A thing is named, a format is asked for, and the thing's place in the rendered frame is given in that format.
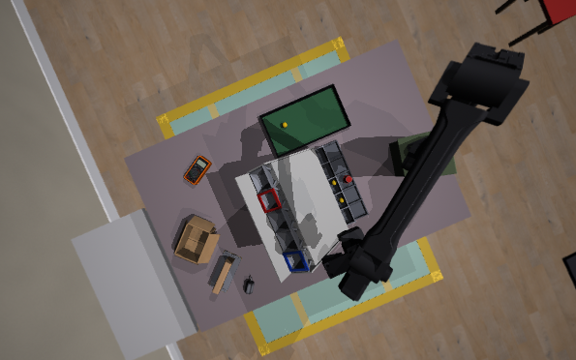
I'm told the blue square band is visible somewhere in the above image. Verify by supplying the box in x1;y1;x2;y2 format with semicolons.
283;251;309;272

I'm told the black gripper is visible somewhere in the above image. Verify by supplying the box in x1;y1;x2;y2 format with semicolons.
337;226;364;246

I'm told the orange digital multimeter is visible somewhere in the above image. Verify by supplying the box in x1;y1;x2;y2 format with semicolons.
184;156;212;185

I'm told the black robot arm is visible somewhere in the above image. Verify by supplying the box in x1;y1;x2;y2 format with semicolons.
321;43;530;301

